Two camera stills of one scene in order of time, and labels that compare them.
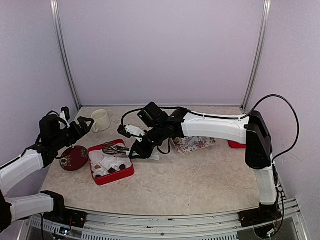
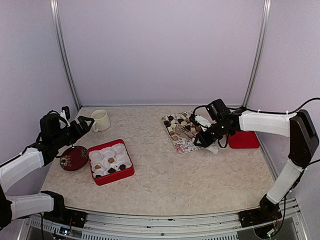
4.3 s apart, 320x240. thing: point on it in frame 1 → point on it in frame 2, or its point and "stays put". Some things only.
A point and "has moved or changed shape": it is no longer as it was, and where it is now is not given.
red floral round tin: [75, 159] stays put
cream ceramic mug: [101, 121] stays put
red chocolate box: [107, 168] stays put
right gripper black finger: [141, 150] → [205, 140]
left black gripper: [80, 132] stays put
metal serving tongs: [110, 149] has moved or changed shape
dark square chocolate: [111, 170] stays put
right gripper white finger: [155, 156] → [213, 148]
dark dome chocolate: [122, 166] stays put
